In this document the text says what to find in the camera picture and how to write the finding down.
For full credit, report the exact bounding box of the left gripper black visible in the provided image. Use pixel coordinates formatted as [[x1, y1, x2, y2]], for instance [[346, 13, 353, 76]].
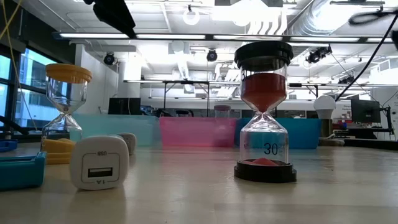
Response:
[[83, 0, 137, 39]]

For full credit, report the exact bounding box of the yellow capped hourglass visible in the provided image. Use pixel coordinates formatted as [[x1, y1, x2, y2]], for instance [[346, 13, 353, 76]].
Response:
[[40, 63, 93, 166]]

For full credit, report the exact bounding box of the lavender capped hourglass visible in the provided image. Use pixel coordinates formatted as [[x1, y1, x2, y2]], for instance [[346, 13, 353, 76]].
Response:
[[213, 104, 232, 119]]

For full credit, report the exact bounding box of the small dark blue box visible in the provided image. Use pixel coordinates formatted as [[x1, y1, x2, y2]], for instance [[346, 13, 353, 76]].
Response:
[[0, 138, 19, 153]]

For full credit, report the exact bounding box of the black capped hourglass red sand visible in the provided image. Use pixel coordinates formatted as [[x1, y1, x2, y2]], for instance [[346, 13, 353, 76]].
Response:
[[233, 40, 298, 184]]

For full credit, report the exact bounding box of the small teal box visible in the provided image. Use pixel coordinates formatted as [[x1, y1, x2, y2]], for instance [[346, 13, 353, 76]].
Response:
[[0, 151, 48, 192]]

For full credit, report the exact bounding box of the black office desk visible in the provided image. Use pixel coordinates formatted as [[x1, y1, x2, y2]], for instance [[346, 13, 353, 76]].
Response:
[[334, 126, 398, 151]]

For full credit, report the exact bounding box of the long ceiling light bar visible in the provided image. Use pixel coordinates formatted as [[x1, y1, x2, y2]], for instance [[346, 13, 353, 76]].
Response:
[[52, 30, 398, 44]]

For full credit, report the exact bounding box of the black rectangular screen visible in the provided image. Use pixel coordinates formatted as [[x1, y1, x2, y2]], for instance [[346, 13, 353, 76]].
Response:
[[108, 97, 142, 116]]

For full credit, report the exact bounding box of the large glass window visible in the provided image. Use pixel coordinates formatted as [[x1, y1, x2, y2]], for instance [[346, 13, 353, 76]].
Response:
[[0, 46, 77, 136]]

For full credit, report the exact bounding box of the green translucent plastic bin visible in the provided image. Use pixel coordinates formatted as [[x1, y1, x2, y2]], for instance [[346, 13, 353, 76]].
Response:
[[68, 113, 162, 147]]

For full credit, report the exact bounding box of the white USB charger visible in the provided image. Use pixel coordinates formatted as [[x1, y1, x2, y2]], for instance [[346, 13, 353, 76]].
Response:
[[69, 134, 131, 191]]

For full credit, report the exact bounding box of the pink translucent plastic bin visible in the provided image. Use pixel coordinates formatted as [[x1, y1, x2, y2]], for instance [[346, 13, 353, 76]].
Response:
[[159, 116, 239, 148]]

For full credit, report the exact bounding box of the blue plastic bin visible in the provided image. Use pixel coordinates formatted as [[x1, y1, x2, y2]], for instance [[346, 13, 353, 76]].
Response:
[[234, 117, 323, 150]]

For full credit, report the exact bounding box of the white light bulb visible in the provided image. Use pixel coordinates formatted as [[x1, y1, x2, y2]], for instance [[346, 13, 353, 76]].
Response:
[[313, 94, 337, 120]]

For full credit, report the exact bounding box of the cylindrical bulb stand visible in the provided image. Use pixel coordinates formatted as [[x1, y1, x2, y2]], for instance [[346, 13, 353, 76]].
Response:
[[320, 118, 334, 140]]

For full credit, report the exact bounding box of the dark computer monitor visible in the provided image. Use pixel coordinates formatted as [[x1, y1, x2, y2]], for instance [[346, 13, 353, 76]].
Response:
[[350, 98, 382, 124]]

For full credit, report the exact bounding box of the white hanging ring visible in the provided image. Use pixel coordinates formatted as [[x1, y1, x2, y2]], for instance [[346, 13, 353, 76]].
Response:
[[182, 4, 201, 27]]

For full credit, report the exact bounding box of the black metal rack frame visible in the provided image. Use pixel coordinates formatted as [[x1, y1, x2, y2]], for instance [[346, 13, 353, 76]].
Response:
[[123, 80, 320, 118]]

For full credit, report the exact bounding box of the yellow cable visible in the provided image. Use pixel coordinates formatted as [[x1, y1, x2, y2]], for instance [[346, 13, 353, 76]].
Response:
[[0, 0, 39, 131]]

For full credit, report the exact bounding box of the silver ventilation duct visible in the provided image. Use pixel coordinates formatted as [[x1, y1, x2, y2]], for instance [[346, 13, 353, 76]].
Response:
[[285, 0, 398, 37]]

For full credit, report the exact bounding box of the long black cable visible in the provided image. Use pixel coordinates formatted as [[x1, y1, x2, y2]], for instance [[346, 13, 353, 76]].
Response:
[[335, 8, 398, 102]]

